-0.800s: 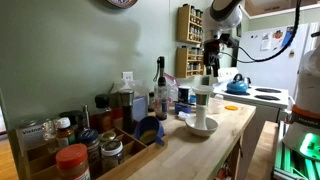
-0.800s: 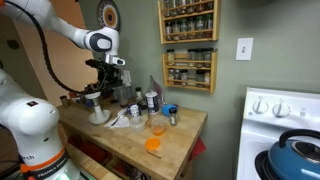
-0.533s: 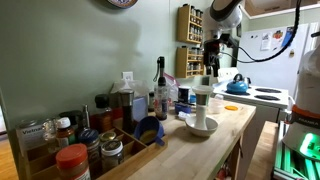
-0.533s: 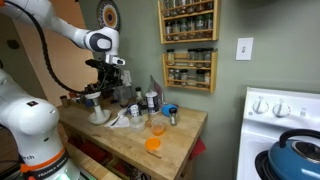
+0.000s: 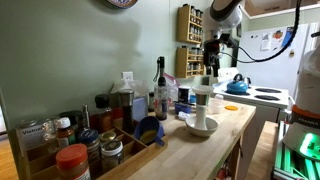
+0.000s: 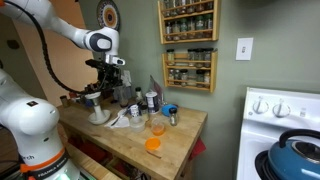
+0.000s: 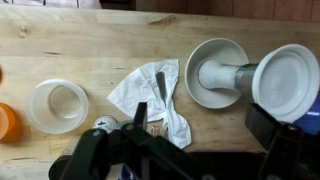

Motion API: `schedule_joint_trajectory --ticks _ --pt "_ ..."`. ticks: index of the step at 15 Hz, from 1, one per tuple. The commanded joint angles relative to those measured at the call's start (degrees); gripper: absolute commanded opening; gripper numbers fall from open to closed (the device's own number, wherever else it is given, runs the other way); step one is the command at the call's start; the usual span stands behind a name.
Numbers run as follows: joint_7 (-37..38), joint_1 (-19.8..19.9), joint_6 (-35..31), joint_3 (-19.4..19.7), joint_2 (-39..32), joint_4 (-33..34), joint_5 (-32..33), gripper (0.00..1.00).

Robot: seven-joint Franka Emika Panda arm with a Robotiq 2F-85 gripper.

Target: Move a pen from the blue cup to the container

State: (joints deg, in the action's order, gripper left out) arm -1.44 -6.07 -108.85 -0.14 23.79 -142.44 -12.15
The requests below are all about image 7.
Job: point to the small orange tinted plastic container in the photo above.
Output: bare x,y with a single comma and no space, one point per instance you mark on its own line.
6,121

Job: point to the round translucent plastic container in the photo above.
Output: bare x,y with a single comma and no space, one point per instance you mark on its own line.
58,106

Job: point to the pepper spice jar black lid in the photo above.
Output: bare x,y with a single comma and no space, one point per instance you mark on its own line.
104,123

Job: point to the grey Sharpie marker pen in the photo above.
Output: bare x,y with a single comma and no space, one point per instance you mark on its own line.
160,83

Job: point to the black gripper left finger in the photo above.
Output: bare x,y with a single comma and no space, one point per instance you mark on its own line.
140,115

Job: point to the crumpled white paper napkin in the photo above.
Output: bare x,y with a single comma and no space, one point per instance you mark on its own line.
140,90

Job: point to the white ceramic bowl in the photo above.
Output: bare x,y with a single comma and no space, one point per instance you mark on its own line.
216,50

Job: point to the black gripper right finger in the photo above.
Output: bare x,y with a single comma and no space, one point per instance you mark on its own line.
263,126

